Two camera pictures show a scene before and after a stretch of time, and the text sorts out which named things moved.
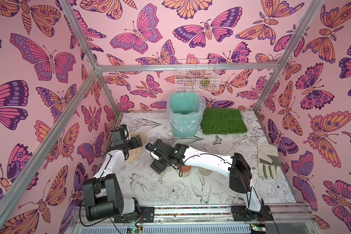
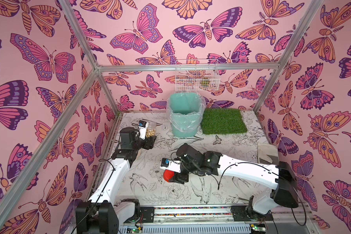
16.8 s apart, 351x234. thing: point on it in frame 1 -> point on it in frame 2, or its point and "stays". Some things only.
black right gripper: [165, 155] -> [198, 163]
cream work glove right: [269, 164] stays
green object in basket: [205, 82] stays
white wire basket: [197, 75] stays
